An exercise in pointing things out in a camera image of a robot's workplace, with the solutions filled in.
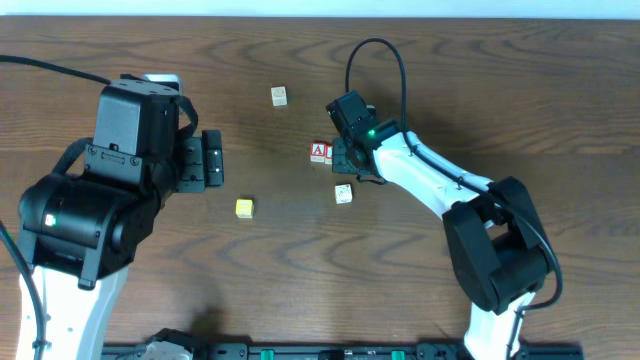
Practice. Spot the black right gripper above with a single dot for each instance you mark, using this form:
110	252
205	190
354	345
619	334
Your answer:
341	157

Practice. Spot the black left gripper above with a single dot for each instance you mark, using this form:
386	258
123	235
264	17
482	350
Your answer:
211	159

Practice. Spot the red letter I wooden block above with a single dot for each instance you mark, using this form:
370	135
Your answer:
329	155

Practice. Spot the red letter A wooden block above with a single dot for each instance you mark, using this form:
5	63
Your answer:
318	152

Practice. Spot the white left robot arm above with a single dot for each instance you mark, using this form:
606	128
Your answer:
81	224

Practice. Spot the plain picture wooden block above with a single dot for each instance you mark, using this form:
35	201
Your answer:
343	193

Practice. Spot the yellow letter B wooden block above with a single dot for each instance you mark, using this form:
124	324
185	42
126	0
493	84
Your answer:
244	208

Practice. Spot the yellow-edged picture wooden block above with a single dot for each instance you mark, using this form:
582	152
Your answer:
279	96

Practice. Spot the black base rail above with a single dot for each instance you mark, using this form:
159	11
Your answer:
421	351

